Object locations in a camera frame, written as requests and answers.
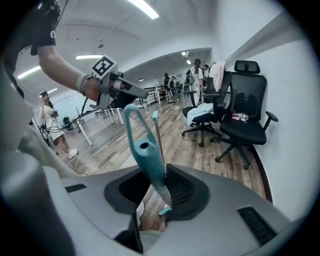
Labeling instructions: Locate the person's right shoe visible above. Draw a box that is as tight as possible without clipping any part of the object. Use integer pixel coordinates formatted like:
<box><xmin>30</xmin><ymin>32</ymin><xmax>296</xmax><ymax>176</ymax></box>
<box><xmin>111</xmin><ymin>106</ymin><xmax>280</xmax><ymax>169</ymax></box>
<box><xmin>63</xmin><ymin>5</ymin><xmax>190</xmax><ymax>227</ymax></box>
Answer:
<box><xmin>136</xmin><ymin>201</ymin><xmax>146</xmax><ymax>221</ymax></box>

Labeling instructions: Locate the teal broom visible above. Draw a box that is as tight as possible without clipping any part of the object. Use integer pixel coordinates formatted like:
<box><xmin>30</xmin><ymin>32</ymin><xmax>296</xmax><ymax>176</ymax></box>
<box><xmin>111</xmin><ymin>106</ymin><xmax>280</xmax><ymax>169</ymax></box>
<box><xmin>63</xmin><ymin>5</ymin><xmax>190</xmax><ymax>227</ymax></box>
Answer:
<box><xmin>123</xmin><ymin>103</ymin><xmax>173</xmax><ymax>217</ymax></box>

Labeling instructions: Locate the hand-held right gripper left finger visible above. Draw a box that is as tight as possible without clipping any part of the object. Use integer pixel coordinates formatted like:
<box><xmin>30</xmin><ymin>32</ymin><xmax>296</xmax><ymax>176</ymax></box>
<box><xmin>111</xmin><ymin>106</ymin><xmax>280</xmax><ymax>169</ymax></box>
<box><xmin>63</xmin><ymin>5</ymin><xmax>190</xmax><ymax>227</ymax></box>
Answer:
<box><xmin>42</xmin><ymin>165</ymin><xmax>152</xmax><ymax>254</ymax></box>

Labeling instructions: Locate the teal dustpan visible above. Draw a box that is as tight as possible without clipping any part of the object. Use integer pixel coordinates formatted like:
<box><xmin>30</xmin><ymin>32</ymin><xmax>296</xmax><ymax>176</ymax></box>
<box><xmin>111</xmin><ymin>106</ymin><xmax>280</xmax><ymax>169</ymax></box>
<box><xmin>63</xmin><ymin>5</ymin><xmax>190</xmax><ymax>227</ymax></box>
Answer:
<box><xmin>151</xmin><ymin>109</ymin><xmax>166</xmax><ymax>176</ymax></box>

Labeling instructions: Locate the black cable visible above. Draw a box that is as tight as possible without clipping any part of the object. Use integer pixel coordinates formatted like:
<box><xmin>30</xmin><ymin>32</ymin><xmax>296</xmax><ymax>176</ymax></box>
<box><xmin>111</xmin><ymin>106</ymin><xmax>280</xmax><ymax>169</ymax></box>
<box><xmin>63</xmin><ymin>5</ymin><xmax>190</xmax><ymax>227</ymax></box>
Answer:
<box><xmin>46</xmin><ymin>96</ymin><xmax>90</xmax><ymax>133</ymax></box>

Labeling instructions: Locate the person's left hand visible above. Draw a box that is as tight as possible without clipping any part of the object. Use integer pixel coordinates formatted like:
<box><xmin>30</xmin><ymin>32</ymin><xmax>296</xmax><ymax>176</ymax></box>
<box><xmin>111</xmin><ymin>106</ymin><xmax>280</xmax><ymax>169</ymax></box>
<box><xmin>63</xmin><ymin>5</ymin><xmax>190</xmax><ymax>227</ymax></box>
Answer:
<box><xmin>82</xmin><ymin>77</ymin><xmax>102</xmax><ymax>103</ymax></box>

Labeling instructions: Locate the white desk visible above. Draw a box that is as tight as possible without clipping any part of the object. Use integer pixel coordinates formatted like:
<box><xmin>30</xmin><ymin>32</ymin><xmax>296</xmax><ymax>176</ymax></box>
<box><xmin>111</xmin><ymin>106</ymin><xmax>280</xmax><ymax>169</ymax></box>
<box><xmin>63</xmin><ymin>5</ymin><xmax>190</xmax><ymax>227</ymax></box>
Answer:
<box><xmin>74</xmin><ymin>103</ymin><xmax>126</xmax><ymax>147</ymax></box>

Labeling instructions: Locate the pink cloth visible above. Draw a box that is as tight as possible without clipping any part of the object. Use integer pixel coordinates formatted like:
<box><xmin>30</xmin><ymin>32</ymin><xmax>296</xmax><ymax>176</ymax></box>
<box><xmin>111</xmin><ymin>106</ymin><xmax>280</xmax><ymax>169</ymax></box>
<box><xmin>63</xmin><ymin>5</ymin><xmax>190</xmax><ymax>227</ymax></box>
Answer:
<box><xmin>208</xmin><ymin>61</ymin><xmax>227</xmax><ymax>93</ymax></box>

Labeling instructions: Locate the black office chair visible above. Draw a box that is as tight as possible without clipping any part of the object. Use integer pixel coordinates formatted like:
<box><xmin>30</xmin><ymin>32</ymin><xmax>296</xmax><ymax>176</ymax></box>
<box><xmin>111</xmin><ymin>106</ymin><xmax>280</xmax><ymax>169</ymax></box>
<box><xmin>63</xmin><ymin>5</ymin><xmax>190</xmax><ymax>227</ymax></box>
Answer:
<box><xmin>209</xmin><ymin>59</ymin><xmax>279</xmax><ymax>171</ymax></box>
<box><xmin>181</xmin><ymin>71</ymin><xmax>233</xmax><ymax>148</ymax></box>

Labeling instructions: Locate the grey wristband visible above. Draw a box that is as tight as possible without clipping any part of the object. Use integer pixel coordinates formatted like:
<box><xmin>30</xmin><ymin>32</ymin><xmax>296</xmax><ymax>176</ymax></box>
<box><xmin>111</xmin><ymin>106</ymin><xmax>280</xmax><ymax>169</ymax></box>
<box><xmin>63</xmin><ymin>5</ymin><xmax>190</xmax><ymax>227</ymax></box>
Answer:
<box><xmin>75</xmin><ymin>73</ymin><xmax>88</xmax><ymax>93</ymax></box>

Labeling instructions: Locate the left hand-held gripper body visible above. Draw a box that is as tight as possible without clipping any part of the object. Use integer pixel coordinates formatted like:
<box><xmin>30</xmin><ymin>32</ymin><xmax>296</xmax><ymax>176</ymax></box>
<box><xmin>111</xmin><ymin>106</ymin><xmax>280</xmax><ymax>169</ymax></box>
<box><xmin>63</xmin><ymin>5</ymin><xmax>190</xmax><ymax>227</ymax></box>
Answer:
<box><xmin>91</xmin><ymin>54</ymin><xmax>125</xmax><ymax>109</ymax></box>

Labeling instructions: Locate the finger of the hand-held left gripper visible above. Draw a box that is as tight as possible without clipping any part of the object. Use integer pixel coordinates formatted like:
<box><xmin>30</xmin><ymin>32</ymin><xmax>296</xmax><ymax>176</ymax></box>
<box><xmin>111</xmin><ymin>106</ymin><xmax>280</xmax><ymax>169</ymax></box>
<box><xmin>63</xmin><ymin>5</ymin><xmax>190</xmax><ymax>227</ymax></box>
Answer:
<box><xmin>117</xmin><ymin>76</ymin><xmax>149</xmax><ymax>99</ymax></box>

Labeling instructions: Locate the person's left forearm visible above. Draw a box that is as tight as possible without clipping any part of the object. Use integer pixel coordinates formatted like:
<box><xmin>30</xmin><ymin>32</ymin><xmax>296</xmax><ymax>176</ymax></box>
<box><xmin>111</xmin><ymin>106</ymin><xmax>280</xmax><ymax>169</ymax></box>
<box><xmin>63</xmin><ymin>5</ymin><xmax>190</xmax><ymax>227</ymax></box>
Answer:
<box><xmin>37</xmin><ymin>44</ymin><xmax>86</xmax><ymax>97</ymax></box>

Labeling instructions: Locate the long ceiling light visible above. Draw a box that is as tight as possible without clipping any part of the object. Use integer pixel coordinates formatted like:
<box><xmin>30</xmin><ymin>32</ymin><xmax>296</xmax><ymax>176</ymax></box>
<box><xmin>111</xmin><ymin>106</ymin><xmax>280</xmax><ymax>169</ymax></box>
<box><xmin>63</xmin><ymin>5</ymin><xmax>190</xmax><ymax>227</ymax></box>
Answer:
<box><xmin>16</xmin><ymin>65</ymin><xmax>42</xmax><ymax>80</ymax></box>
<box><xmin>75</xmin><ymin>54</ymin><xmax>104</xmax><ymax>60</ymax></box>
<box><xmin>127</xmin><ymin>0</ymin><xmax>160</xmax><ymax>20</ymax></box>

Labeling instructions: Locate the light blue cloth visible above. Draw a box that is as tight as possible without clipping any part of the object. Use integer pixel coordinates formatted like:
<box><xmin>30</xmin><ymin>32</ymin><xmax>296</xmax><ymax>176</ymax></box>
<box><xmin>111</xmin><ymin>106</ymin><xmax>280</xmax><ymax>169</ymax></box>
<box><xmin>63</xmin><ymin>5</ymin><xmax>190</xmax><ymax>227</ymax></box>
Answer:
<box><xmin>186</xmin><ymin>102</ymin><xmax>215</xmax><ymax>126</ymax></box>

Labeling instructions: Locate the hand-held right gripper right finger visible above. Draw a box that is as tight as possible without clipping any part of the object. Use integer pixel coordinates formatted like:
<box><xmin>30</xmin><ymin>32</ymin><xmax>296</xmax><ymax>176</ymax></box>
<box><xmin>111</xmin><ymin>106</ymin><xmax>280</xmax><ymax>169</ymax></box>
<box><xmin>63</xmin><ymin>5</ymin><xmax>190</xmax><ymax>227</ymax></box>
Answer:
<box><xmin>147</xmin><ymin>163</ymin><xmax>303</xmax><ymax>256</ymax></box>

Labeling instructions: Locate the person's black t-shirt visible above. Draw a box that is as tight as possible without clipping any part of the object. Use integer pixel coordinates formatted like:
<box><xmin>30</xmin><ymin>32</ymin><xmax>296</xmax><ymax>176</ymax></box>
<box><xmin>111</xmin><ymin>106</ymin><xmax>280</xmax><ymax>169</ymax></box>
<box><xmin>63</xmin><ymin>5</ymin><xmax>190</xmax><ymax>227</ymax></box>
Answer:
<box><xmin>0</xmin><ymin>0</ymin><xmax>62</xmax><ymax>57</ymax></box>

